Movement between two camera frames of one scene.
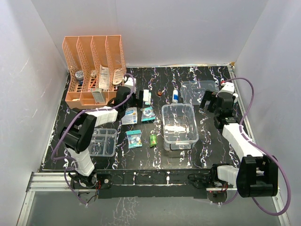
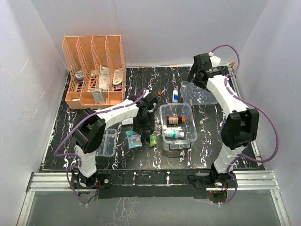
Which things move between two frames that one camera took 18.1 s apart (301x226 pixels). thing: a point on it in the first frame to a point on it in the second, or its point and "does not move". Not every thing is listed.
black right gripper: (209, 95) to (191, 76)
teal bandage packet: (134, 139) does not move
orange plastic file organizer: (97, 67) does not move
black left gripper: (136, 101) to (148, 126)
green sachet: (153, 141) does not move
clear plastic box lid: (192, 92) does not move
